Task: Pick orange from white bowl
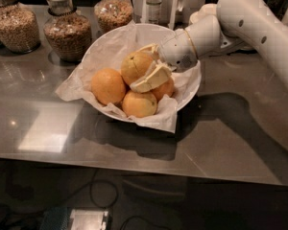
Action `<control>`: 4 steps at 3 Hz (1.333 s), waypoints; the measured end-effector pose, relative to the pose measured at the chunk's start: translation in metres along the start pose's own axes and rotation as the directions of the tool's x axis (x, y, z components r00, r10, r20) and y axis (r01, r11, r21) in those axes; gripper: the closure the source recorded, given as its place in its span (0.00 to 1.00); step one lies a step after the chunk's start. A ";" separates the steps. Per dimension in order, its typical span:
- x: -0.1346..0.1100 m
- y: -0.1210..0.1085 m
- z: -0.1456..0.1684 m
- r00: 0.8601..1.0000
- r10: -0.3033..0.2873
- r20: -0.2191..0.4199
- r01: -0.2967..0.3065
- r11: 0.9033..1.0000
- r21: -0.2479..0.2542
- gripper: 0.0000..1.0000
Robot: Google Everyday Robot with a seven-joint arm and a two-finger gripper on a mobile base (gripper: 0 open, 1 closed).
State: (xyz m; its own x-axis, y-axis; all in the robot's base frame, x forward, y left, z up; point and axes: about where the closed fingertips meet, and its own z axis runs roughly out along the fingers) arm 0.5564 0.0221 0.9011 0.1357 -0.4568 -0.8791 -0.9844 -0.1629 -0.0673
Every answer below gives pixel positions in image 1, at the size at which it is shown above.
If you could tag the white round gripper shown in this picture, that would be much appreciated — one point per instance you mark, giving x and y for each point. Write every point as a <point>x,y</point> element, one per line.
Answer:
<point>176,51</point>

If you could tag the orange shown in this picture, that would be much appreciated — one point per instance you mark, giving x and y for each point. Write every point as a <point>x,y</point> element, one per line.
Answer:
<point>134,66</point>
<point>108,86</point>
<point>139,105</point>
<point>166,88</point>

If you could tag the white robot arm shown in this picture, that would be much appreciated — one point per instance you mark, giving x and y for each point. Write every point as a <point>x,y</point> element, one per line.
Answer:
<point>234,24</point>

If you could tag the white bowl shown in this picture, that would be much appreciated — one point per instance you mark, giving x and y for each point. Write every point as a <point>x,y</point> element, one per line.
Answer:
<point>109,51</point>

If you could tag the white stand behind bowl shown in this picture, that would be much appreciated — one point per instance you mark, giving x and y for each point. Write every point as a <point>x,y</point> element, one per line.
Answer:
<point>172,13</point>

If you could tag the white paper liner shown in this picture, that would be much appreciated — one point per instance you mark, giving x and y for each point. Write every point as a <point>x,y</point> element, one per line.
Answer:
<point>73,89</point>

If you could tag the small glass bottle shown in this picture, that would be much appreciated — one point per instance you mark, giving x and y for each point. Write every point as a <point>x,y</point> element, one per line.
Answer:
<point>153,9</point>

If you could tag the right glass cereal jar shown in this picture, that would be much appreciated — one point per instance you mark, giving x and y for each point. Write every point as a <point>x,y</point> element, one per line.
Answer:
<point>112,14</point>

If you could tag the glass cereal jar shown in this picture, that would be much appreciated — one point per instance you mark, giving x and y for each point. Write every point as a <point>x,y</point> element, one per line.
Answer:
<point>19,31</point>
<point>112,14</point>
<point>68,33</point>

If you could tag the large stack paper bowls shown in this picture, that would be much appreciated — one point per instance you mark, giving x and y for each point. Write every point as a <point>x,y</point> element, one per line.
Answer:
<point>205,10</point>

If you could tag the middle glass cereal jar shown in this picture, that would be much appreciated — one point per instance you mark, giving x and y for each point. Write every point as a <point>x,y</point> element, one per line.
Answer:
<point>68,33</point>

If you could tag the left glass cereal jar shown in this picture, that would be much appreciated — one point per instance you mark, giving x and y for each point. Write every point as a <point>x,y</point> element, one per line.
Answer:
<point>19,31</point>

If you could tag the grey box on floor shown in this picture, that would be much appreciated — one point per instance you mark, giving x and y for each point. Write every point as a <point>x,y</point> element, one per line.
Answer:
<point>64,218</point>

